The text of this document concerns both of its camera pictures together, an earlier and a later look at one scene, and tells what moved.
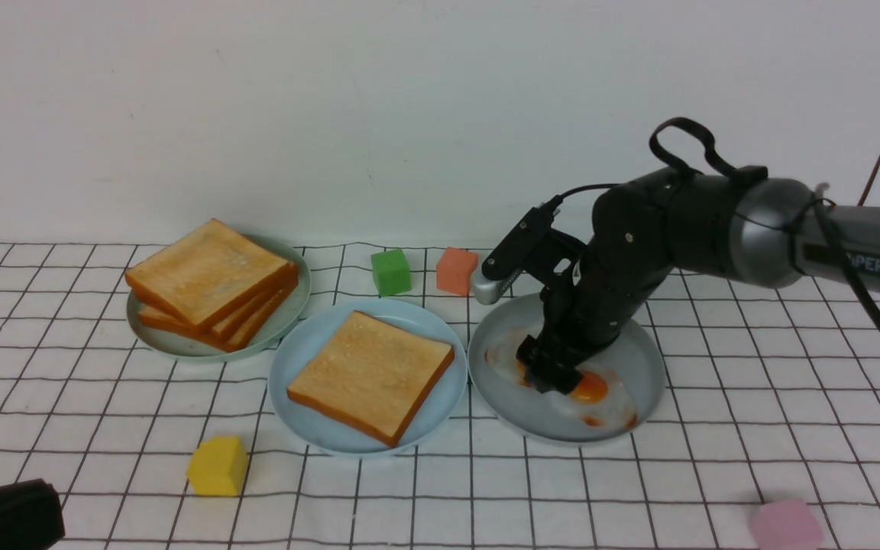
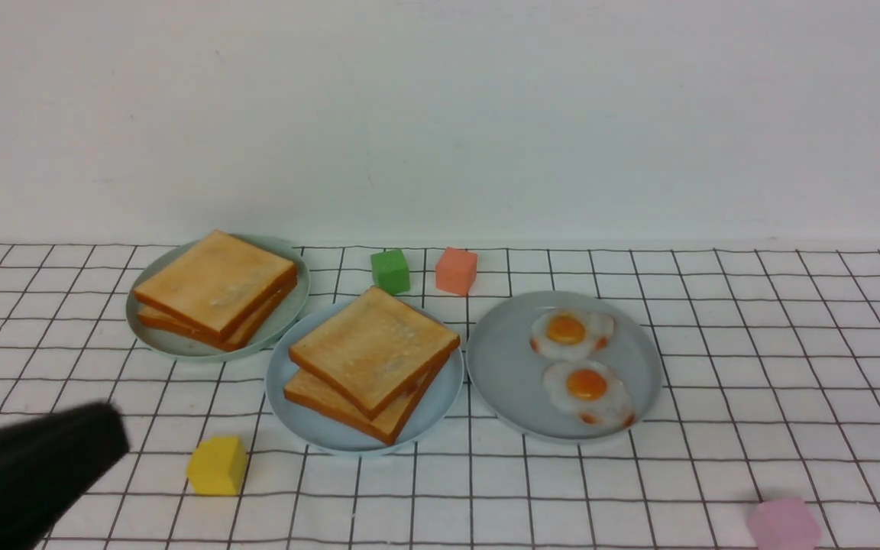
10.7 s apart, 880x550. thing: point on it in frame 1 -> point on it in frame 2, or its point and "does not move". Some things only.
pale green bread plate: [186, 347] does not move
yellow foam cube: [218, 467] does not move
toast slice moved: [208, 274] -> [376, 351]
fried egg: [600, 401] does not move
